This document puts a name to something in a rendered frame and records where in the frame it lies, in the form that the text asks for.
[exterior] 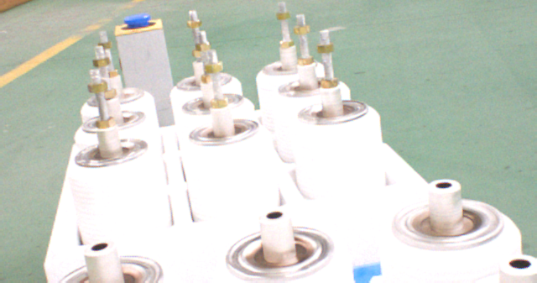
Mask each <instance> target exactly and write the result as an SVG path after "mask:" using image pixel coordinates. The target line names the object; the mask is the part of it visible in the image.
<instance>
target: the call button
mask: <svg viewBox="0 0 537 283"><path fill-rule="evenodd" d="M150 19H151V18H150V15H149V14H146V13H145V14H136V15H132V16H128V17H126V18H125V19H124V23H125V24H127V25H128V27H129V28H136V27H142V26H145V25H148V24H149V20H150Z"/></svg>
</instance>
